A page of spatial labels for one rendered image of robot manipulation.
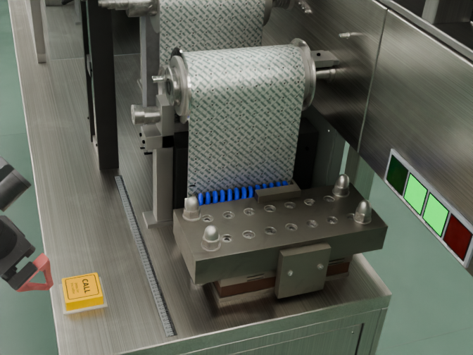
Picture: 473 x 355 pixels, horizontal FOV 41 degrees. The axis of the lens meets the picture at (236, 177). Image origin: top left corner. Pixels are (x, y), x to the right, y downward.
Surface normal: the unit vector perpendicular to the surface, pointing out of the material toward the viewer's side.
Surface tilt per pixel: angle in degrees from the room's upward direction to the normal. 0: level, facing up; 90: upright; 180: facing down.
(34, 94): 0
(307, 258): 90
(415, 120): 90
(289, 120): 90
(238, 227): 0
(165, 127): 90
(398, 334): 0
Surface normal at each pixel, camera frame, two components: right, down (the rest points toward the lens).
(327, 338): 0.33, 0.55
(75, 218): 0.07, -0.83
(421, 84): -0.94, 0.14
